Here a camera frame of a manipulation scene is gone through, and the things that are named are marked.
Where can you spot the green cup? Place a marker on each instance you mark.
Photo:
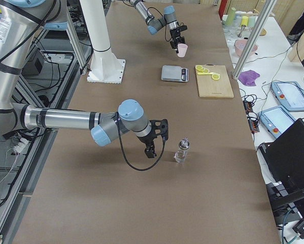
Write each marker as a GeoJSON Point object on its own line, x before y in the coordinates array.
{"type": "Point", "coordinates": [230, 16]}

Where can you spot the lemon slice front left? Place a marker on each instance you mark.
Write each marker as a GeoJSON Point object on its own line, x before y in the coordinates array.
{"type": "Point", "coordinates": [215, 76]}

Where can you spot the bamboo cutting board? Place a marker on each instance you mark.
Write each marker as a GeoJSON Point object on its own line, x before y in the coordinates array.
{"type": "Point", "coordinates": [209, 88]}

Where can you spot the pink bowl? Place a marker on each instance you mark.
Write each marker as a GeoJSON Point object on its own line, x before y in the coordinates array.
{"type": "Point", "coordinates": [240, 45]}

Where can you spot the purple cloth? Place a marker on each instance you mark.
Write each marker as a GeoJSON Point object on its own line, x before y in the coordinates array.
{"type": "Point", "coordinates": [248, 78]}

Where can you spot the digital kitchen scale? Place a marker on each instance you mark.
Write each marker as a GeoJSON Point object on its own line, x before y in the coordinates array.
{"type": "Point", "coordinates": [174, 74]}

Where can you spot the black monitor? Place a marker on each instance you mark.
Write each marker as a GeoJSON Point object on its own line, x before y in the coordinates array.
{"type": "Point", "coordinates": [285, 160]}

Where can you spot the lemon slice top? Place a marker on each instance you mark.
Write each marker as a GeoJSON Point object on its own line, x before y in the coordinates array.
{"type": "Point", "coordinates": [199, 67]}

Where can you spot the teach pendant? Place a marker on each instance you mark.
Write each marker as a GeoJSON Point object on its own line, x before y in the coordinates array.
{"type": "Point", "coordinates": [289, 94]}
{"type": "Point", "coordinates": [277, 120]}

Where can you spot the teach pendant near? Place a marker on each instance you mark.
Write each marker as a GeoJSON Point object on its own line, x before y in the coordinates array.
{"type": "Point", "coordinates": [277, 120]}

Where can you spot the yellow plastic knife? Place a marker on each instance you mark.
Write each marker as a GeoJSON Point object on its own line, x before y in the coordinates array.
{"type": "Point", "coordinates": [210, 73]}

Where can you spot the black power strip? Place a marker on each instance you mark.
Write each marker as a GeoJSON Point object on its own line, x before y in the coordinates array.
{"type": "Point", "coordinates": [252, 117]}

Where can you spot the pink plastic cup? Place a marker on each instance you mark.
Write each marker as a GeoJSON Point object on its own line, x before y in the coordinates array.
{"type": "Point", "coordinates": [182, 49]}

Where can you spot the teach pendant far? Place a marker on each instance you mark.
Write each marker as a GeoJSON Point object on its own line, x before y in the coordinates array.
{"type": "Point", "coordinates": [289, 94]}

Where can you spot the aluminium frame post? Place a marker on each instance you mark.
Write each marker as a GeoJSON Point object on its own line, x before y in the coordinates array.
{"type": "Point", "coordinates": [260, 22]}

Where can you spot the white pedestal base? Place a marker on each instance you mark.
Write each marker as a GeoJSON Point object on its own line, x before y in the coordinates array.
{"type": "Point", "coordinates": [105, 67]}

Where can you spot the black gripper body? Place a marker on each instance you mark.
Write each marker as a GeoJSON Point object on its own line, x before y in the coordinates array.
{"type": "Point", "coordinates": [145, 141]}
{"type": "Point", "coordinates": [174, 34]}

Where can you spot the glass sauce bottle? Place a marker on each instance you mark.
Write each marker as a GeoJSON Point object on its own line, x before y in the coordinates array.
{"type": "Point", "coordinates": [182, 151]}

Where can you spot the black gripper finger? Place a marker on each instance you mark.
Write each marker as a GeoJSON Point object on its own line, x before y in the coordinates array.
{"type": "Point", "coordinates": [182, 40]}
{"type": "Point", "coordinates": [148, 153]}
{"type": "Point", "coordinates": [153, 153]}
{"type": "Point", "coordinates": [174, 46]}

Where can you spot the yellow cup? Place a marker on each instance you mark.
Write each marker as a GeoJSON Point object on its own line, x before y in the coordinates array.
{"type": "Point", "coordinates": [244, 20]}

